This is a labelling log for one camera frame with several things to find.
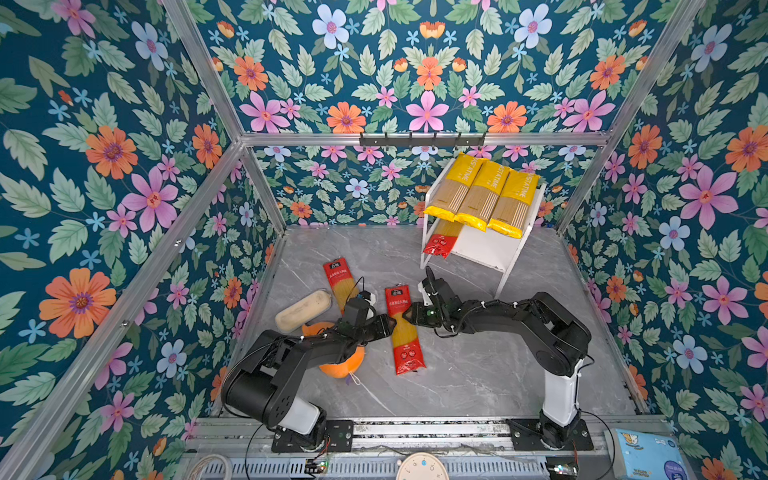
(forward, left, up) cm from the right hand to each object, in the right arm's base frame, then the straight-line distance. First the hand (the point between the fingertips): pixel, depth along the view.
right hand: (406, 313), depth 93 cm
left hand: (-3, +3, +3) cm, 5 cm away
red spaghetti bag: (+13, +23, +1) cm, 26 cm away
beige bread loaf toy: (+1, +33, +1) cm, 33 cm away
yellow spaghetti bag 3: (+15, -29, +32) cm, 46 cm away
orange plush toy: (-18, +16, +4) cm, 25 cm away
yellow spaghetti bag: (+19, -13, +33) cm, 41 cm away
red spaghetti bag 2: (-8, 0, -1) cm, 8 cm away
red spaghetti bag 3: (+17, -12, +17) cm, 26 cm away
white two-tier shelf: (+15, -27, +14) cm, 33 cm away
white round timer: (-39, -4, 0) cm, 40 cm away
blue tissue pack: (-38, -55, +3) cm, 67 cm away
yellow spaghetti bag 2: (+17, -21, +33) cm, 42 cm away
